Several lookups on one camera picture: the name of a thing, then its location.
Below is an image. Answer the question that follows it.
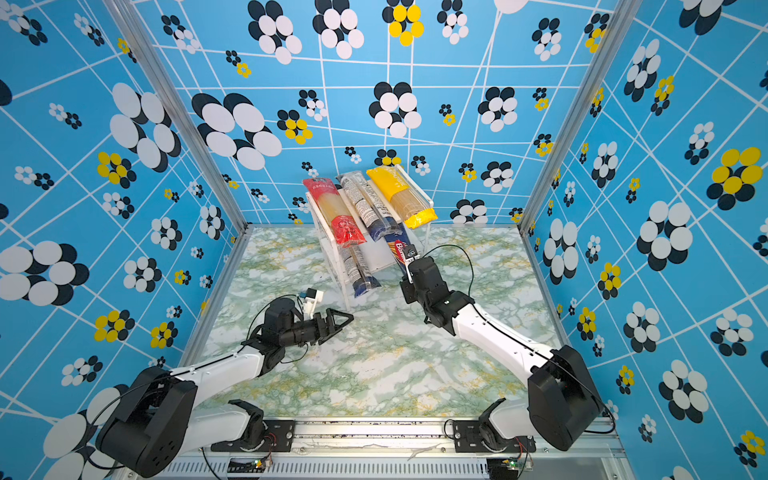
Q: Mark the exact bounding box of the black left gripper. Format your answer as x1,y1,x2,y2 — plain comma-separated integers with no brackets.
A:
280,309,353,351

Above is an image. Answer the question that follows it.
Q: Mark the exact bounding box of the dark blue spaghetti box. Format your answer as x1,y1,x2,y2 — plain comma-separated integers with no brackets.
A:
385,230,418,267

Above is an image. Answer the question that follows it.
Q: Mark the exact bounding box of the clear dark spaghetti bag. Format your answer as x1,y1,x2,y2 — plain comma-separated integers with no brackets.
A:
340,245,381,298

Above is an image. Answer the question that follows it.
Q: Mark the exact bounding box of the clear blue spaghetti bag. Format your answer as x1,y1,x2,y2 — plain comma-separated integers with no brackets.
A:
337,171,404,241

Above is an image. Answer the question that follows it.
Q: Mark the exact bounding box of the yellow spaghetti bag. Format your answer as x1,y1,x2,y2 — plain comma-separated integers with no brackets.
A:
366,166,438,230

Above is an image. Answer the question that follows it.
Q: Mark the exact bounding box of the red spaghetti bag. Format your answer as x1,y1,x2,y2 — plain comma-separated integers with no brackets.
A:
303,178,366,247

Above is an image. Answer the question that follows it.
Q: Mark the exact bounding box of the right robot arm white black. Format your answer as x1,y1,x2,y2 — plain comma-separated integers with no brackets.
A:
401,256,607,451

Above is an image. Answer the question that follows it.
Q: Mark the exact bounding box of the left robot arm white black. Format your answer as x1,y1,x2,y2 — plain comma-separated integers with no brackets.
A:
95,296,354,477

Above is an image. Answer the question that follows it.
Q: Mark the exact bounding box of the white metal two-tier shelf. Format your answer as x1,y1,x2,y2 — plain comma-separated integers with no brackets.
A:
307,172,420,306

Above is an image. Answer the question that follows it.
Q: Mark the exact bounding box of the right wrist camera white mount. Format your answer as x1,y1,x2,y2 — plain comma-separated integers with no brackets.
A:
397,243,418,283

